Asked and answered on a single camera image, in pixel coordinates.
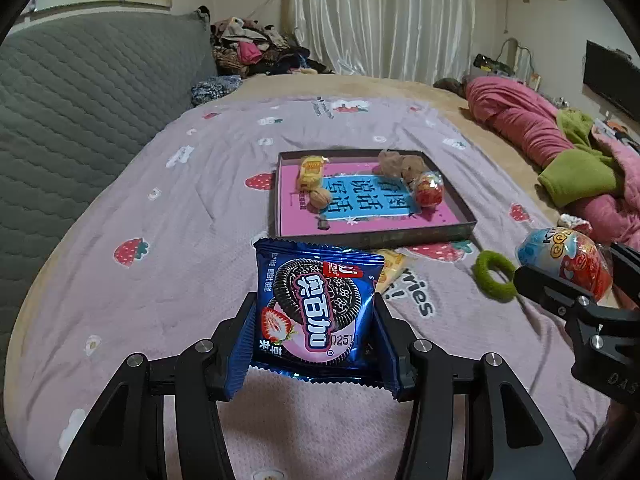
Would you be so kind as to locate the pink and blue book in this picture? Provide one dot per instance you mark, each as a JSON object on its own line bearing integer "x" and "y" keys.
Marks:
{"x": 360, "y": 205}

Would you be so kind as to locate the blue cookie packet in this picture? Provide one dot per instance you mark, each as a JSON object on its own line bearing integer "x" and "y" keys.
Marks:
{"x": 315, "y": 300}

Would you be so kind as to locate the green cloth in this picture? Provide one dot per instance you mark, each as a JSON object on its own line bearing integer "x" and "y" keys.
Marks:
{"x": 580, "y": 175}

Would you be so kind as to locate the walnut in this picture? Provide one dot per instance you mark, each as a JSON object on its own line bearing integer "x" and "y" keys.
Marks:
{"x": 319, "y": 197}

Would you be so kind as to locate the black television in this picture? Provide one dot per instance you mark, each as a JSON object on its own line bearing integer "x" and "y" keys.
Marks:
{"x": 610, "y": 77}

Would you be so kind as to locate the grey quilted headboard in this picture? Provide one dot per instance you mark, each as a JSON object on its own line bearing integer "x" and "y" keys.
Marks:
{"x": 90, "y": 100}

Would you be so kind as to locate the yellow snack packet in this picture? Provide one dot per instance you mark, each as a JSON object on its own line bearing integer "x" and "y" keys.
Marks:
{"x": 391, "y": 266}
{"x": 311, "y": 170}

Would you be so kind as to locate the grey shallow box tray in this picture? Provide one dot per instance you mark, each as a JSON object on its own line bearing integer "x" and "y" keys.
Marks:
{"x": 425, "y": 236}

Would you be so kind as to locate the blue and red egg toy packet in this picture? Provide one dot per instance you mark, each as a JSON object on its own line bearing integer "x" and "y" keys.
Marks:
{"x": 565, "y": 255}

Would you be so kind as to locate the pile of clothes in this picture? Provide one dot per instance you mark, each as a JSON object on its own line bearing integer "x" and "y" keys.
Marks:
{"x": 260, "y": 50}

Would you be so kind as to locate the green hair scrunchie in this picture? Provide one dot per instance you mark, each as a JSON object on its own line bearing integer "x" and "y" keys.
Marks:
{"x": 482, "y": 275}

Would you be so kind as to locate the dark brown cloth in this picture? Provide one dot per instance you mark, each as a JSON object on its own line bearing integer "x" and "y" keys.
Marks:
{"x": 448, "y": 86}

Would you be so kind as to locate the pink quilt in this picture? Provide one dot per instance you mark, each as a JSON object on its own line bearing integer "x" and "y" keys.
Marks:
{"x": 515, "y": 105}

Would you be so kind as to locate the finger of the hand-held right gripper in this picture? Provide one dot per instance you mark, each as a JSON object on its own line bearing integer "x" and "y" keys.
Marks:
{"x": 540, "y": 282}
{"x": 627, "y": 257}

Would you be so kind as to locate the brown plush toy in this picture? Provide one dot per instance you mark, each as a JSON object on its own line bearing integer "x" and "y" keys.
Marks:
{"x": 397, "y": 164}

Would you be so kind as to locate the white curtain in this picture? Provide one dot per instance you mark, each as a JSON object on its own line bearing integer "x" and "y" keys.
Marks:
{"x": 380, "y": 15}

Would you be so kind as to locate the black and yellow box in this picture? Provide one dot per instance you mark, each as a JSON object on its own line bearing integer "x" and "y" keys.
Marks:
{"x": 492, "y": 62}

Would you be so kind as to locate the small red and white doll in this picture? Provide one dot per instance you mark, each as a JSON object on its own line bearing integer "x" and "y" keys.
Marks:
{"x": 572, "y": 222}

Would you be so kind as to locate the pink strawberry printed blanket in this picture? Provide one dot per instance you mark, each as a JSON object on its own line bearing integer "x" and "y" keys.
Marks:
{"x": 200, "y": 220}

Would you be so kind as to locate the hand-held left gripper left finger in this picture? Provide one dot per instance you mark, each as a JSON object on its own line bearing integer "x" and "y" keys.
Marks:
{"x": 227, "y": 340}

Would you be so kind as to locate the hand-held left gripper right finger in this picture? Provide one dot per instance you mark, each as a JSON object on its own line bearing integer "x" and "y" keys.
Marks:
{"x": 395, "y": 330}

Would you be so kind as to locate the blue patterned cloth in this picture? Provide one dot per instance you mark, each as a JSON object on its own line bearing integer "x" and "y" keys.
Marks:
{"x": 215, "y": 87}

